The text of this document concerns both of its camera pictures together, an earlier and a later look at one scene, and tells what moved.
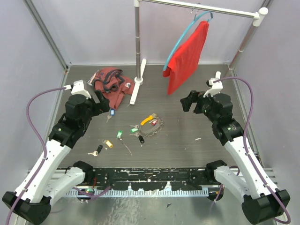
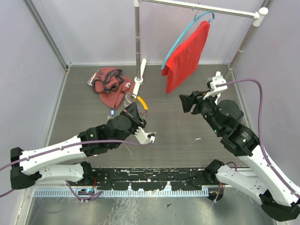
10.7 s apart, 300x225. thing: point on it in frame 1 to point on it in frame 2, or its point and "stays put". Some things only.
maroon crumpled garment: x=110 y=81 stays put
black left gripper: x=102 y=106 to x=131 y=111
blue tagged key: x=112 y=114 stays put
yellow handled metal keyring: x=153 y=116 to x=145 y=111
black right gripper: x=194 y=96 stays put
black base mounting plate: x=150 y=179 stays put
